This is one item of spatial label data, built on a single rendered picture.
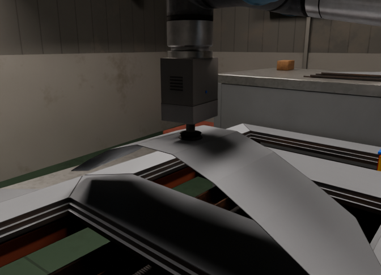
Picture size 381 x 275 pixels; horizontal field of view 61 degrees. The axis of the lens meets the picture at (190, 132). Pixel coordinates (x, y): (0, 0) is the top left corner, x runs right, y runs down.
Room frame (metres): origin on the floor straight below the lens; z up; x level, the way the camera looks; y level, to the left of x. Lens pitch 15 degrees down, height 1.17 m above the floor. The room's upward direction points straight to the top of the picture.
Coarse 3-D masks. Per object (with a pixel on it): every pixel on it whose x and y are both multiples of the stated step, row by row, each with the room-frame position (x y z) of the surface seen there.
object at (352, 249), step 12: (348, 228) 0.43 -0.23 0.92; (360, 228) 0.44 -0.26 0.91; (348, 240) 0.40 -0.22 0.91; (360, 240) 0.41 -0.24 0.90; (336, 252) 0.37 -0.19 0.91; (348, 252) 0.38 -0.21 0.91; (360, 252) 0.39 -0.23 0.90; (372, 252) 0.40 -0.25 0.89; (324, 264) 0.35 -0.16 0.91; (336, 264) 0.35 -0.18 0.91; (348, 264) 0.36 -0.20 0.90; (360, 264) 0.37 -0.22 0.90; (372, 264) 0.38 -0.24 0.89
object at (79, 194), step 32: (352, 160) 1.00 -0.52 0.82; (96, 192) 0.69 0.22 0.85; (128, 192) 0.69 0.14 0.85; (160, 192) 0.69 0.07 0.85; (352, 192) 0.70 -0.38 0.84; (0, 224) 0.56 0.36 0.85; (32, 224) 0.59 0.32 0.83; (96, 224) 0.59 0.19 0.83; (128, 224) 0.55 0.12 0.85; (160, 224) 0.55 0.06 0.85; (192, 224) 0.55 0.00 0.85; (224, 224) 0.55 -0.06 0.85; (256, 224) 0.55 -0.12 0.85; (160, 256) 0.47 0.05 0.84; (192, 256) 0.45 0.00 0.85; (224, 256) 0.45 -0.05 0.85; (256, 256) 0.45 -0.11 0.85; (288, 256) 0.45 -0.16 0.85
